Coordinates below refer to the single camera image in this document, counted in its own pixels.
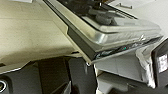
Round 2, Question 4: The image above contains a stainless steel dishwasher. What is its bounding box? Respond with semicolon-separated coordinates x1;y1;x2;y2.
42;0;164;65

